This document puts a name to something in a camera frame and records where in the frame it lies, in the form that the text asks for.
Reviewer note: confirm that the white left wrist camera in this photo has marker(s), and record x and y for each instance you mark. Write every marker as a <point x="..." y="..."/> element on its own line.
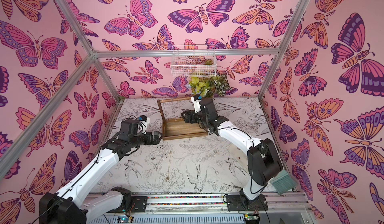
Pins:
<point x="144" y="120"/>

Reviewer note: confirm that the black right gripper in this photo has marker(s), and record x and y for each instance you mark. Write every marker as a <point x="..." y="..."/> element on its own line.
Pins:
<point x="189" y="116"/>

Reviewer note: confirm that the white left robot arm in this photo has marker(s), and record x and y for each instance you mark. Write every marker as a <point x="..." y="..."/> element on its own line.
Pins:
<point x="69" y="206"/>

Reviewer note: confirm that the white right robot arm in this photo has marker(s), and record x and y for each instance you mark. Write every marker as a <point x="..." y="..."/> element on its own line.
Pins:
<point x="263" y="159"/>

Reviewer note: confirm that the white wire wall basket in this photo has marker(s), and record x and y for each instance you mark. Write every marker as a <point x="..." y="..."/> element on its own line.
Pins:
<point x="188" y="60"/>

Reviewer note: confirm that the small succulent in basket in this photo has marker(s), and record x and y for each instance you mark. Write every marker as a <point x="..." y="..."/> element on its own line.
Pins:
<point x="208" y="62"/>

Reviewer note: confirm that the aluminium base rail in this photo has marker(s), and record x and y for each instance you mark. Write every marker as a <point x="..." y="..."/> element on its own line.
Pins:
<point x="211" y="208"/>

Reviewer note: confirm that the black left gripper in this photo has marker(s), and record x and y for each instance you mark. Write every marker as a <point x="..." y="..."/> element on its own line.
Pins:
<point x="150" y="141"/>

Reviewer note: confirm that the artificial plant in gold pot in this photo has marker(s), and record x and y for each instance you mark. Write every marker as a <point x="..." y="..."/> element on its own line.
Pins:
<point x="210" y="86"/>

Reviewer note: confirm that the teal hand brush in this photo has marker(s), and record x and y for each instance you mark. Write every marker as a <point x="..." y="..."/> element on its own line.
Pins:
<point x="283" y="182"/>

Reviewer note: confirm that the wooden jewelry display stand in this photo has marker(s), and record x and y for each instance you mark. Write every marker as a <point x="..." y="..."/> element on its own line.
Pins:
<point x="177" y="128"/>

